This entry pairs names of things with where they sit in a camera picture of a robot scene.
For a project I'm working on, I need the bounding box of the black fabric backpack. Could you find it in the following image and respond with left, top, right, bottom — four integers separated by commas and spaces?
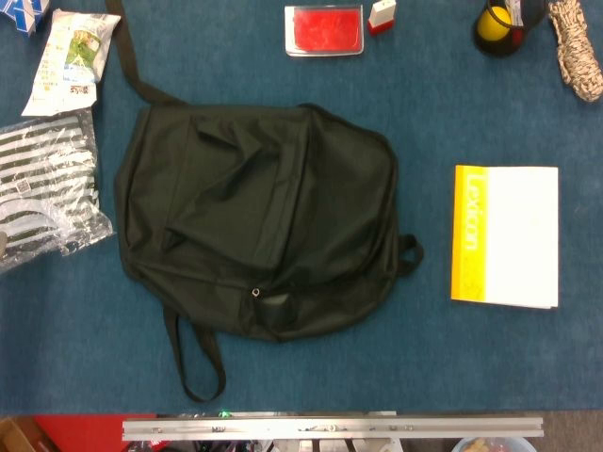
104, 0, 425, 404

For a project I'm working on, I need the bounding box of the beige speckled rope bundle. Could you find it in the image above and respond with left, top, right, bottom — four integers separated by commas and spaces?
547, 0, 603, 104

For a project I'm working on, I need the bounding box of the red white stamp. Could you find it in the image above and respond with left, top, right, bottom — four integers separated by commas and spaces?
367, 0, 398, 38

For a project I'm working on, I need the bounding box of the red box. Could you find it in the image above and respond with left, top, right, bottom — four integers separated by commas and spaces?
33, 413, 156, 452

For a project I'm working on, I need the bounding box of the brown cardboard box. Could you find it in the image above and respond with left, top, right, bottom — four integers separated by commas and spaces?
0, 415, 48, 452

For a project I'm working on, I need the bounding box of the black mesh pen holder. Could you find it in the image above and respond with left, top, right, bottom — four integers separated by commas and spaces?
472, 0, 551, 58

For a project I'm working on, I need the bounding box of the blue white snake puzzle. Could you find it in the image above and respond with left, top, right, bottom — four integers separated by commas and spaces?
0, 0, 52, 38

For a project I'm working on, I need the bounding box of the striped garment in plastic bag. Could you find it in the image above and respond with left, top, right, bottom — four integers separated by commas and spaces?
0, 108, 115, 276

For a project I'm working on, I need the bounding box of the white yellow Lexicon book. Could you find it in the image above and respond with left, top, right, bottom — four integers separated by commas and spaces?
450, 164, 561, 311

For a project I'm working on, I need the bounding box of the white green snack bag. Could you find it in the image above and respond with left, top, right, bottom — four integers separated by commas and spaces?
21, 8, 122, 118

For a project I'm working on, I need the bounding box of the red cap whiteboard marker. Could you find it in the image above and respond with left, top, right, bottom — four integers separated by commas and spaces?
506, 0, 526, 46

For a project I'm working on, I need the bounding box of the yellow foam ball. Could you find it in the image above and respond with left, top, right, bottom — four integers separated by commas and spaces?
476, 8, 513, 40

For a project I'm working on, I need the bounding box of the aluminium profile rail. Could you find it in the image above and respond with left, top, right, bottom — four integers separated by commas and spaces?
122, 415, 546, 443

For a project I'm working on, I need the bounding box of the red ink pad tin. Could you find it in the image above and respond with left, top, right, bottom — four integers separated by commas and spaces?
284, 4, 366, 58

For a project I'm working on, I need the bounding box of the light blue bowl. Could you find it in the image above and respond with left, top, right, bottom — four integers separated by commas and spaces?
450, 436, 538, 452

